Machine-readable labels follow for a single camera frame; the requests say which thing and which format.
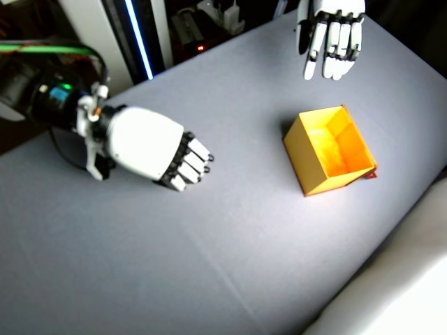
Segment grey table cloth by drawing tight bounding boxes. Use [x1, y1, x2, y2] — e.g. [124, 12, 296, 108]
[0, 8, 447, 335]

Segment blue light strip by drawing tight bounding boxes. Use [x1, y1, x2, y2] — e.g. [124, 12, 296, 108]
[124, 0, 155, 80]

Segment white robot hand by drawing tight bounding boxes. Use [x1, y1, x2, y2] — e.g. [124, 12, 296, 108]
[108, 106, 214, 192]
[295, 0, 367, 81]

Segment white plastic part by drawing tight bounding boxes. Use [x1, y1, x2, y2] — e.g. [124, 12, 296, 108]
[197, 0, 246, 36]

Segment white pillar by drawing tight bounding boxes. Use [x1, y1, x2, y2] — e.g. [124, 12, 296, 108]
[57, 0, 137, 94]

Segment red and yellow paper box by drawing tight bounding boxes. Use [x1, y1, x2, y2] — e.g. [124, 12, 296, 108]
[282, 104, 379, 198]

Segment white backdrop sheet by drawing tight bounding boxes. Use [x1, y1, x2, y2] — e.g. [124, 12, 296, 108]
[302, 174, 447, 335]

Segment black device with red light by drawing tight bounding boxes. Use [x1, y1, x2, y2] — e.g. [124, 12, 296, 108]
[173, 33, 226, 66]

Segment green cable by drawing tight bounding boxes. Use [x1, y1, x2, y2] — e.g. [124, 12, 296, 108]
[0, 42, 110, 88]

